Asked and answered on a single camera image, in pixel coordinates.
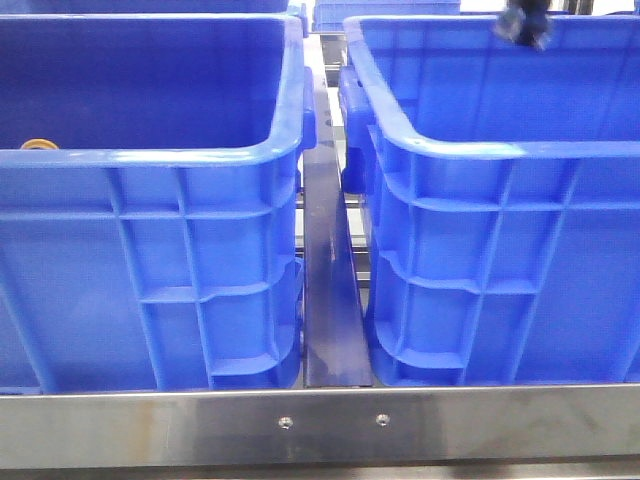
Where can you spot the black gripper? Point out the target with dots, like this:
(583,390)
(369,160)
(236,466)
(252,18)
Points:
(524,23)

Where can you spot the yellow mushroom push button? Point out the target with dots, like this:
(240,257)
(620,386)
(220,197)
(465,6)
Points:
(39,144)

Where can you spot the right front blue bin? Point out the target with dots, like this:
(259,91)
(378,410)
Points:
(500,188)

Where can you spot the blue bin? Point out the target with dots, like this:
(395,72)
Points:
(154,250)
(328,16)
(500,188)
(292,8)

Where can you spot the rear centre blue bin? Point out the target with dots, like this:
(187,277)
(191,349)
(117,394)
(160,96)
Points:
(328,16)

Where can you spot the steel divider bar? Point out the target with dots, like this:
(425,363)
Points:
(336,351)

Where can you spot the left front blue bin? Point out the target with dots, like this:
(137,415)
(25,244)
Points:
(154,250)

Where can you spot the rear left blue bin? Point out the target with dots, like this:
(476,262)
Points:
(292,8)

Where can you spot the steel front shelf rail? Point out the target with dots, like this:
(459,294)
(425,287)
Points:
(348,425)

